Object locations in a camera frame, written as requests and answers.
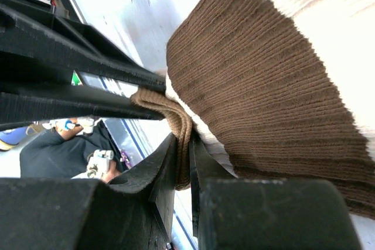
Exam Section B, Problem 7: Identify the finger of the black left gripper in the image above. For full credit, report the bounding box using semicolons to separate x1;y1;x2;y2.
1;5;166;92
1;93;164;130

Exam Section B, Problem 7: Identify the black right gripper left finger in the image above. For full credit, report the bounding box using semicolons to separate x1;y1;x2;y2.
1;135;176;249

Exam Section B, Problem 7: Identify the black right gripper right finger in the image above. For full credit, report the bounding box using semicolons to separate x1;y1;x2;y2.
189;138;361;249

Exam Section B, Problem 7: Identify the cream brown striped sock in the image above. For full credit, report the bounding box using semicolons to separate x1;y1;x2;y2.
131;0;374;218

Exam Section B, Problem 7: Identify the person in dark shirt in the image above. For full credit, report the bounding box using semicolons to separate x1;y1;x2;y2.
19;120;127;183

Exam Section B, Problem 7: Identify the aluminium frame rail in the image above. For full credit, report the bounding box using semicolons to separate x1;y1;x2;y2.
70;0;198;249

